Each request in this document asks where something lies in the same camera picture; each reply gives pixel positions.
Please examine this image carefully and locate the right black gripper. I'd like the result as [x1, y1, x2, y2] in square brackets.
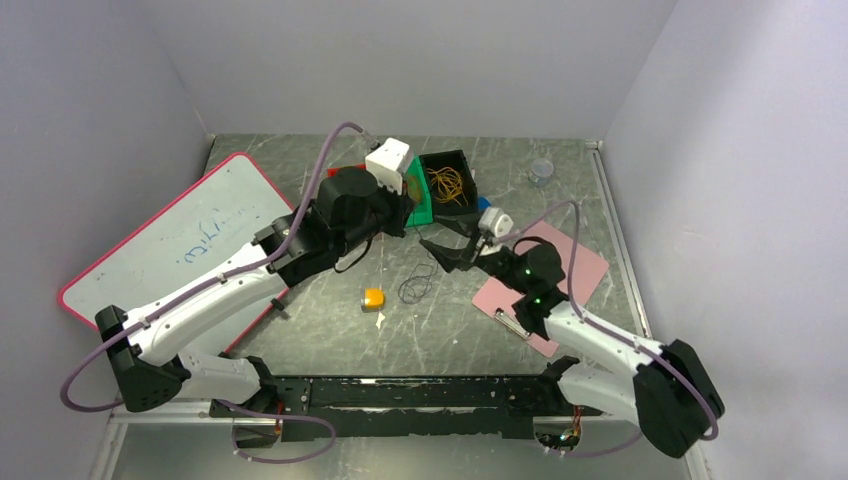
[419, 209, 531, 295]

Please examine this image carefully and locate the green plastic bin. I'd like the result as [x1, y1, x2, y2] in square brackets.
[405, 157, 433, 228]

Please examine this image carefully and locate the black plastic bin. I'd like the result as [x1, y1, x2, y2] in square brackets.
[420, 150, 478, 216]

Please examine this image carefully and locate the yellow cable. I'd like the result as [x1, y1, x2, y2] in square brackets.
[426, 165, 470, 207]

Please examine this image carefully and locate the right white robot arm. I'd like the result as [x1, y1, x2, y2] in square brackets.
[420, 208, 725, 458]

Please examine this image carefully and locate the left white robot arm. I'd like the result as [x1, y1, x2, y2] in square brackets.
[95, 167, 415, 416]

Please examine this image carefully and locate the blue pencil sharpener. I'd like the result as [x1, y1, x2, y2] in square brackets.
[477, 196, 491, 212]

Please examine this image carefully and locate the pink clipboard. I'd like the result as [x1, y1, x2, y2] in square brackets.
[471, 221, 609, 358]

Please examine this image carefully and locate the yellow cube block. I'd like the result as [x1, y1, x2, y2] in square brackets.
[361, 288, 386, 312]

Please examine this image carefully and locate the small clear jar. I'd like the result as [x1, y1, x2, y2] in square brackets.
[528, 158, 555, 188]

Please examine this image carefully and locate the pink framed whiteboard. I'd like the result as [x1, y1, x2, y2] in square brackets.
[57, 153, 293, 328]

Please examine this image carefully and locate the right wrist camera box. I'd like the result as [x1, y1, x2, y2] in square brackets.
[477, 206, 514, 246]

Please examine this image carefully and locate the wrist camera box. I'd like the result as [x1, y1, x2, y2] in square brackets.
[477, 206, 514, 246]
[365, 138, 414, 195]

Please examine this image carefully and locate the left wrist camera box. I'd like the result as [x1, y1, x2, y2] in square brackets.
[365, 138, 414, 195]

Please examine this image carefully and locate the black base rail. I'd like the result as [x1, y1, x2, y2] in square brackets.
[250, 374, 597, 442]

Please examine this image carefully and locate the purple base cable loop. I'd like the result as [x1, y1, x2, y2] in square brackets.
[230, 405, 338, 465]

